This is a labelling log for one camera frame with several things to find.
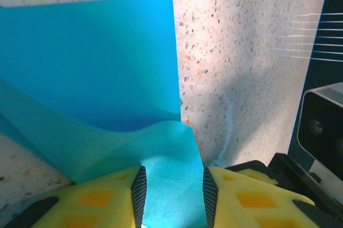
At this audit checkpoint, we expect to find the blue square paper sheet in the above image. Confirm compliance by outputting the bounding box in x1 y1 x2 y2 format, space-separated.
0 0 204 228

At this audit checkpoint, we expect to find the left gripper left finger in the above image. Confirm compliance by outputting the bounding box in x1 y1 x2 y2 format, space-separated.
2 165 148 228

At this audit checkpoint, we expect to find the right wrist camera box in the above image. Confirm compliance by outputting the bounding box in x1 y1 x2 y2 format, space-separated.
297 82 343 171

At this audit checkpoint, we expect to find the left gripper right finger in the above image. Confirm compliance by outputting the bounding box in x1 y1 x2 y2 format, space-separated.
203 165 333 228

